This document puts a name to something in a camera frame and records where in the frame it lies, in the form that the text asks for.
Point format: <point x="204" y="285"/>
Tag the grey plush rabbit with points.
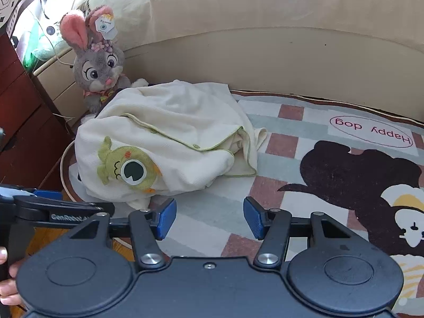
<point x="96" y="69"/>

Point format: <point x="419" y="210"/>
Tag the cream drawer cabinet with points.
<point x="63" y="82"/>

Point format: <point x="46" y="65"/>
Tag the beige sofa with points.
<point x="265" y="23"/>

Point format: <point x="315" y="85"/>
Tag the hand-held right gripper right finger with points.
<point x="253" y="220"/>

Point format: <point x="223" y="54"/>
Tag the checkered printed rug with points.
<point x="288" y="172"/>

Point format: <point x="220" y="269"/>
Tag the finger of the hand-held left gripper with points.
<point x="49" y="210"/>

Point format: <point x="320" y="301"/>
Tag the person's left hand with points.
<point x="10" y="291"/>

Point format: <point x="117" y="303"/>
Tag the cream top with green monster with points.
<point x="185" y="122"/>

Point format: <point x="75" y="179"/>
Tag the white hexagonal tag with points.
<point x="106" y="26"/>

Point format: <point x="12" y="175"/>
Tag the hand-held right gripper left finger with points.
<point x="167" y="218"/>

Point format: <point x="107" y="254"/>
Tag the dark red wooden cabinet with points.
<point x="23" y="122"/>

